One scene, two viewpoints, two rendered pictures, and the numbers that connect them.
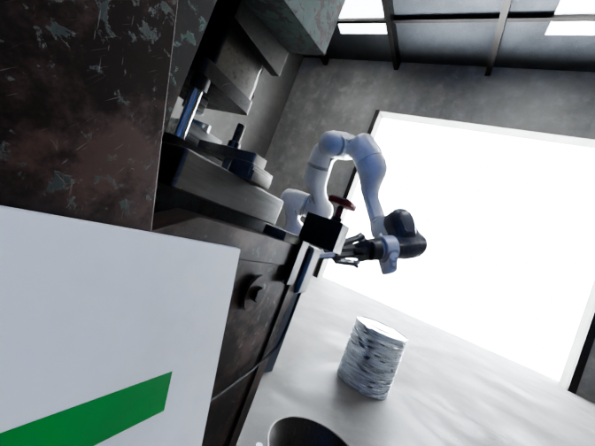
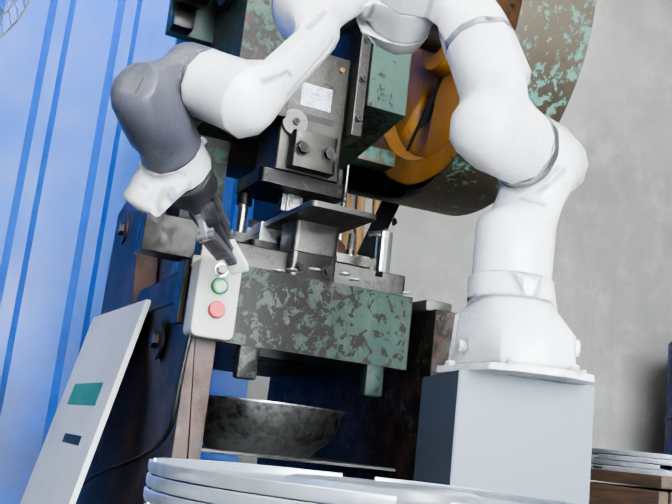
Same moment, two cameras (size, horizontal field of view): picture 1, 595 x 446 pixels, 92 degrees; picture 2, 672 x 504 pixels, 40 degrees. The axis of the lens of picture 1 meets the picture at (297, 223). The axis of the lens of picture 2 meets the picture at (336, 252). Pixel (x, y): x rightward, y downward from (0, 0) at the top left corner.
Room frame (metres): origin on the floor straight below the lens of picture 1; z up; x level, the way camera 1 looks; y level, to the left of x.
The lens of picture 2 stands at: (1.95, -1.14, 0.34)
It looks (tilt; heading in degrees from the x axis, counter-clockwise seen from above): 12 degrees up; 129
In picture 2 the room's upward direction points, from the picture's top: 6 degrees clockwise
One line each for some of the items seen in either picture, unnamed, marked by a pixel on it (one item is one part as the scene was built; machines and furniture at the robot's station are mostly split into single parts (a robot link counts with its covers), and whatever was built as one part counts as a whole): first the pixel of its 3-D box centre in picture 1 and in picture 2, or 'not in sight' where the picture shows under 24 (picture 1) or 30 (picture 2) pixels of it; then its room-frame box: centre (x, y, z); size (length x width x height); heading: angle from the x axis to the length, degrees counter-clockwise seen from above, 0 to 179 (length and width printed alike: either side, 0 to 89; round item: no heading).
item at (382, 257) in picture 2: not in sight; (383, 251); (0.83, 0.41, 0.75); 0.03 x 0.03 x 0.10; 63
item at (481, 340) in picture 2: not in sight; (518, 326); (1.39, -0.04, 0.52); 0.22 x 0.19 x 0.14; 137
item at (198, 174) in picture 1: (166, 169); (279, 279); (0.64, 0.31, 0.68); 0.45 x 0.30 x 0.06; 63
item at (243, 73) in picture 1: (236, 34); (306, 114); (0.67, 0.29, 1.04); 0.17 x 0.15 x 0.30; 153
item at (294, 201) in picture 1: (294, 216); (531, 199); (1.36, 0.03, 0.71); 0.18 x 0.11 x 0.25; 84
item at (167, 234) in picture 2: (316, 252); (162, 265); (0.70, -0.07, 0.62); 0.10 x 0.06 x 0.20; 63
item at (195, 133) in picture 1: (181, 135); (285, 241); (0.64, 0.31, 0.76); 0.15 x 0.09 x 0.05; 63
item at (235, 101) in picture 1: (195, 90); (289, 195); (0.63, 0.32, 0.86); 0.20 x 0.16 x 0.05; 63
